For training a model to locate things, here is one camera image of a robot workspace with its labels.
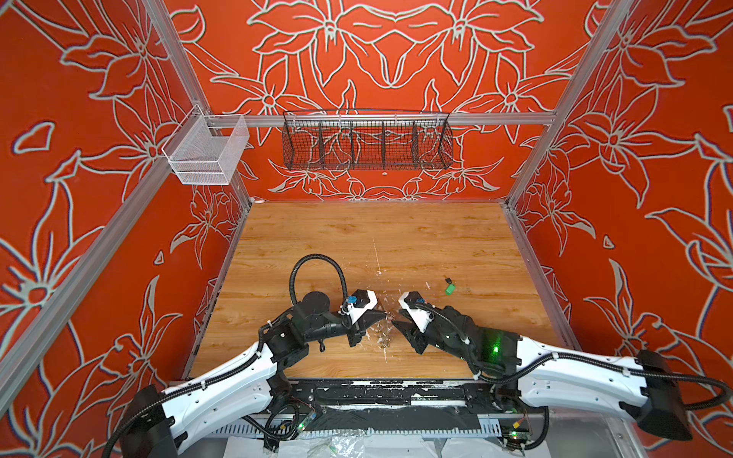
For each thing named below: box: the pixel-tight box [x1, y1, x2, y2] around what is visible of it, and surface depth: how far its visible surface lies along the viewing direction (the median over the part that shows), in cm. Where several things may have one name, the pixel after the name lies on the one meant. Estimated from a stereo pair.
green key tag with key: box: [444, 276, 457, 296], surface depth 96 cm
